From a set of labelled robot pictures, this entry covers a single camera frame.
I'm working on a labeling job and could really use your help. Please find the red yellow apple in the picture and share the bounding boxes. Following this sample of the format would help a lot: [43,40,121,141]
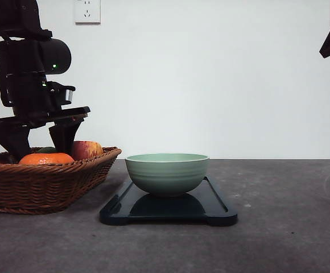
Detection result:
[73,140,103,160]

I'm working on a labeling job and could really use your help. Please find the orange fruit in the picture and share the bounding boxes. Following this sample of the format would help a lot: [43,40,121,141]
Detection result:
[18,153,74,165]

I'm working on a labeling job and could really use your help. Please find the white wall socket left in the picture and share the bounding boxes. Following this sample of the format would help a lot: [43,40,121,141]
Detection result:
[73,0,101,27]

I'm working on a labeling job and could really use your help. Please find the brown wicker basket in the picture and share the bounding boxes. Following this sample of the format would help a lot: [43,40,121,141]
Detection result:
[0,147,122,214]

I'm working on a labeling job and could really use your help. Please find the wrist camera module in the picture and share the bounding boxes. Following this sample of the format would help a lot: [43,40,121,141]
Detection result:
[47,81,76,106]

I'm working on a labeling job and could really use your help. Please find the dark red plum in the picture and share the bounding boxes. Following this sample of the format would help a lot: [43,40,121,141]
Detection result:
[0,152,19,164]

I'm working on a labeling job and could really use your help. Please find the green ceramic bowl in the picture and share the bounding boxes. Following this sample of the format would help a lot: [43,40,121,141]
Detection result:
[125,153,209,197]

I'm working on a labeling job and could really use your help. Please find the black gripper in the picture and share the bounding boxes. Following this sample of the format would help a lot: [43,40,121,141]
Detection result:
[0,72,90,164]

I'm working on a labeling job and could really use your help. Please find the dark blue rectangular tray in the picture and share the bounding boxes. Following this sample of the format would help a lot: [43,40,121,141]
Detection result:
[100,176,238,226]

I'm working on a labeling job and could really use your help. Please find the green avocado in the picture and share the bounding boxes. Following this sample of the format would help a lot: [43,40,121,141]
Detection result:
[38,147,56,153]

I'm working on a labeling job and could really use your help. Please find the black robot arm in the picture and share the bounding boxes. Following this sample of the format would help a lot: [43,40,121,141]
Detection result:
[0,0,90,159]

